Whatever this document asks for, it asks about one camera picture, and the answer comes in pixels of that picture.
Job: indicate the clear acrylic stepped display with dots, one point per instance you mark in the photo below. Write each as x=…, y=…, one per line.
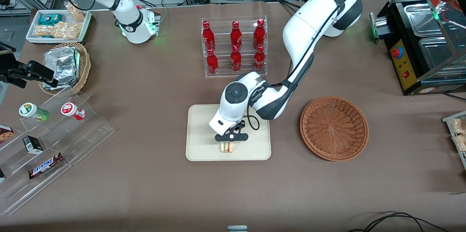
x=83, y=135

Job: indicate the red cola bottle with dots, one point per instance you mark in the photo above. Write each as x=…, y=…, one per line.
x=236, y=37
x=208, y=37
x=259, y=35
x=259, y=61
x=235, y=61
x=212, y=63

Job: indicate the black food warmer cabinet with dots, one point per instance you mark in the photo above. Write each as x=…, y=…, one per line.
x=411, y=42

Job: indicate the clear acrylic bottle rack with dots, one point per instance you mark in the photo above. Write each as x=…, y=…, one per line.
x=247, y=73

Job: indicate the large clear nut snack bag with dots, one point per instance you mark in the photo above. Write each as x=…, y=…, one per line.
x=58, y=31

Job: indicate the green yogurt drink bottle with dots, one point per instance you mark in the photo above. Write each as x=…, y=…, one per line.
x=32, y=111

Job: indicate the silver box with green light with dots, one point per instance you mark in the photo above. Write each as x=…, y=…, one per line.
x=378, y=28

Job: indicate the small clear nut snack bag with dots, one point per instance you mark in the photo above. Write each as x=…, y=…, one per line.
x=75, y=12

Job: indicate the red yogurt drink bottle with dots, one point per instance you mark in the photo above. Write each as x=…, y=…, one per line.
x=72, y=110

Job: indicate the grey device with label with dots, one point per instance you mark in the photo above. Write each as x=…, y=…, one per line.
x=237, y=228

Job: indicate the silver foil food container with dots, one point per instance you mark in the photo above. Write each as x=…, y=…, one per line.
x=63, y=66

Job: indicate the brown Snickers bar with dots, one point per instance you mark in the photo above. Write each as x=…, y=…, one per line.
x=45, y=165

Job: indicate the brown round wicker basket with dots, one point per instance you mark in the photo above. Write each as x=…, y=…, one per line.
x=333, y=128

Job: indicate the cream rectangular serving tray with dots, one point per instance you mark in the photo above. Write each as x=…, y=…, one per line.
x=200, y=144

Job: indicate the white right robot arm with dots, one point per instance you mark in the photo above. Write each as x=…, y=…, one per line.
x=127, y=13

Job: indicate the white rectangular snack tray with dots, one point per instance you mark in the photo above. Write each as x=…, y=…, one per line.
x=32, y=39

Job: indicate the brown cookie box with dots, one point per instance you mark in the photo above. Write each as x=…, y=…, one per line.
x=5, y=134

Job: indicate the tan wicker basket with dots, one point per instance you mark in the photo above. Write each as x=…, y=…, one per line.
x=84, y=66

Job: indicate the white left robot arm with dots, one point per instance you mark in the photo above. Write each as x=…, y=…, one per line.
x=309, y=31

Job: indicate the red emergency stop button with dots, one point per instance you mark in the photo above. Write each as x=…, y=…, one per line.
x=396, y=52

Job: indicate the small black carton box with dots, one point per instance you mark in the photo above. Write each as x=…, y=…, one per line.
x=33, y=144

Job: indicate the white tray with snacks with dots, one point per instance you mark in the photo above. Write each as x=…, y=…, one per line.
x=459, y=159

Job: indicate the triangle sandwich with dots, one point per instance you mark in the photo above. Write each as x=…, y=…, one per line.
x=227, y=147

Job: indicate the clear puffed snack bag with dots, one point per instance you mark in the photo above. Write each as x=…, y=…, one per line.
x=461, y=142
x=458, y=126

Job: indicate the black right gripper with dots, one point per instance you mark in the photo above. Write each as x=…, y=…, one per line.
x=19, y=72

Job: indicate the teal snack packet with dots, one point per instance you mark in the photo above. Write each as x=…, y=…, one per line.
x=50, y=19

